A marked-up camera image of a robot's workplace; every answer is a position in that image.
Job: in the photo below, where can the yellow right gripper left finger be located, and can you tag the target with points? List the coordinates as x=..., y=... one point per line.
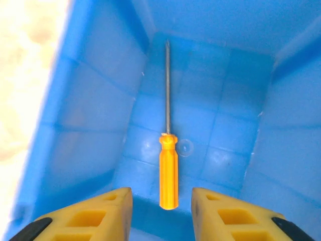
x=100, y=221

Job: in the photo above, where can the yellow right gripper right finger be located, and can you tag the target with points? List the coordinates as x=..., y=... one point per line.
x=225, y=221

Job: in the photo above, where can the blue plastic bin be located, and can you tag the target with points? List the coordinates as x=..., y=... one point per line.
x=225, y=100

